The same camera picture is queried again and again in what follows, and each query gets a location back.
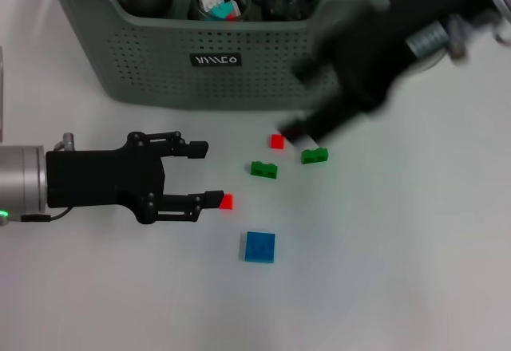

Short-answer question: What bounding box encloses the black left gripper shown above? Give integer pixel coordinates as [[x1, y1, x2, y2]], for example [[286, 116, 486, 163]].
[[46, 130, 224, 224]]

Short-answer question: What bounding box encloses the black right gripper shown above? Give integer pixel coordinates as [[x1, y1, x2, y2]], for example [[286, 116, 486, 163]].
[[277, 0, 498, 144]]

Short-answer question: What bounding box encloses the green toy brick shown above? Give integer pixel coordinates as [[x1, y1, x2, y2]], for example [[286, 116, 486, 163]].
[[250, 160, 279, 179], [300, 148, 329, 165]]

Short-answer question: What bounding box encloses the teal square toy block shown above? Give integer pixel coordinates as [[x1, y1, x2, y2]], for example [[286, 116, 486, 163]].
[[211, 1, 237, 21]]

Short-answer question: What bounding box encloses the blue square toy block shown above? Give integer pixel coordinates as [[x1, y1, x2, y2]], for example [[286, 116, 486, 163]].
[[240, 231, 276, 264]]

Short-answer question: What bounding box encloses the grey-green perforated storage bin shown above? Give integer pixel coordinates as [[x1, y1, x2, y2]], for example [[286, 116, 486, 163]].
[[38, 0, 400, 112]]

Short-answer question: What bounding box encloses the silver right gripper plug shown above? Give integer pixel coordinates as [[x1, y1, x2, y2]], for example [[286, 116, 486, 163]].
[[405, 11, 470, 64]]

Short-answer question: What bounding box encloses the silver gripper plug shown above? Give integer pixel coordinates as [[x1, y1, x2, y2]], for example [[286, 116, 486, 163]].
[[405, 11, 470, 64], [53, 132, 77, 152]]

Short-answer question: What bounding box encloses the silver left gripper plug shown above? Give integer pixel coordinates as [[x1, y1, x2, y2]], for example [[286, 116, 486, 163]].
[[53, 132, 77, 152]]

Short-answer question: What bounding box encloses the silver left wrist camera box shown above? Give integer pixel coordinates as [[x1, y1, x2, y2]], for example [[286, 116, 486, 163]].
[[0, 45, 5, 143]]

